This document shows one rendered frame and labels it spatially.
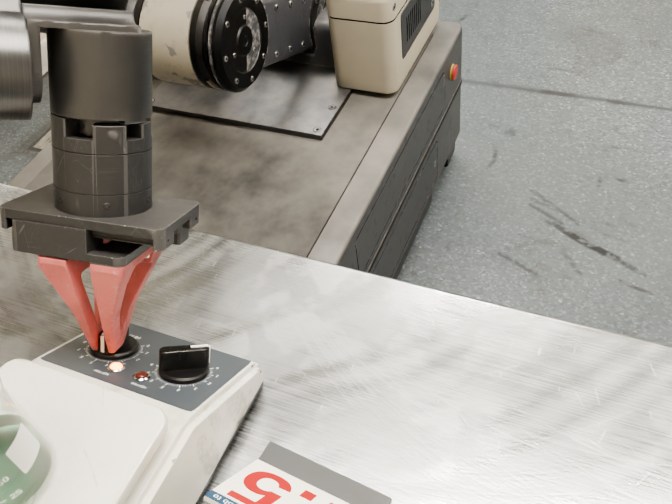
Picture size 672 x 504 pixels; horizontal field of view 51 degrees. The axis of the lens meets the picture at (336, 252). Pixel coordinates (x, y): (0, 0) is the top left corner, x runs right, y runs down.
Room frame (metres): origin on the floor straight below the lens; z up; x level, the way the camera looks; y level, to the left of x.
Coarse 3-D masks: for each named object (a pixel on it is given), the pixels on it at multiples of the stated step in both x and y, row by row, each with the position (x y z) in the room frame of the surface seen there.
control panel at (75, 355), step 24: (144, 336) 0.31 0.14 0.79; (168, 336) 0.31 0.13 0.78; (48, 360) 0.28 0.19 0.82; (72, 360) 0.28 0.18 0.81; (96, 360) 0.28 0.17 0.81; (120, 360) 0.28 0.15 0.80; (144, 360) 0.28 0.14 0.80; (216, 360) 0.28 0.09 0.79; (240, 360) 0.28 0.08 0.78; (120, 384) 0.25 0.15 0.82; (144, 384) 0.25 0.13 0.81; (168, 384) 0.25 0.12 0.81; (192, 384) 0.25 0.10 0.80; (216, 384) 0.25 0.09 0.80; (192, 408) 0.23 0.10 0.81
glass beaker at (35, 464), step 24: (0, 384) 0.20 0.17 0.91; (0, 408) 0.19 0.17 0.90; (0, 432) 0.18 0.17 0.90; (24, 432) 0.19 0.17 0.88; (0, 456) 0.17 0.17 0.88; (24, 456) 0.18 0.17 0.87; (48, 456) 0.19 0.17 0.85; (0, 480) 0.17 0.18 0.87; (24, 480) 0.17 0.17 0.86; (48, 480) 0.18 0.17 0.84
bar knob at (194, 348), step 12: (168, 348) 0.27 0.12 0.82; (180, 348) 0.27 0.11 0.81; (192, 348) 0.27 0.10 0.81; (204, 348) 0.27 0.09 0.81; (168, 360) 0.26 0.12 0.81; (180, 360) 0.27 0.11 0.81; (192, 360) 0.27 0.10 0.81; (204, 360) 0.27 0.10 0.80; (168, 372) 0.26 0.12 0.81; (180, 372) 0.26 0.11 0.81; (192, 372) 0.26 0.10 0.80; (204, 372) 0.26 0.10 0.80
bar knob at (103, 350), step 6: (102, 330) 0.29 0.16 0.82; (102, 336) 0.29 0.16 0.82; (126, 336) 0.30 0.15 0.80; (102, 342) 0.28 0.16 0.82; (126, 342) 0.30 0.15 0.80; (132, 342) 0.30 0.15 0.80; (138, 342) 0.30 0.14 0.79; (90, 348) 0.29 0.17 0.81; (102, 348) 0.28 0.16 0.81; (120, 348) 0.29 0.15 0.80; (126, 348) 0.29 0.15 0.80; (132, 348) 0.29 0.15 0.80; (138, 348) 0.29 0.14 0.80; (96, 354) 0.28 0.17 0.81; (102, 354) 0.28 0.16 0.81; (108, 354) 0.28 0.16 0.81; (114, 354) 0.28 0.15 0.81; (120, 354) 0.28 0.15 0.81; (126, 354) 0.28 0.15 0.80; (132, 354) 0.28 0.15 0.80
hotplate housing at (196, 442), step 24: (96, 384) 0.25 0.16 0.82; (240, 384) 0.25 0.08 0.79; (168, 408) 0.23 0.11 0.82; (216, 408) 0.23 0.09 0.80; (240, 408) 0.25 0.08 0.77; (168, 432) 0.21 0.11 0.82; (192, 432) 0.21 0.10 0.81; (216, 432) 0.22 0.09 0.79; (168, 456) 0.20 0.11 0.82; (192, 456) 0.20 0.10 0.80; (216, 456) 0.22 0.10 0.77; (144, 480) 0.18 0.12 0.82; (168, 480) 0.19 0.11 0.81; (192, 480) 0.20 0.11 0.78
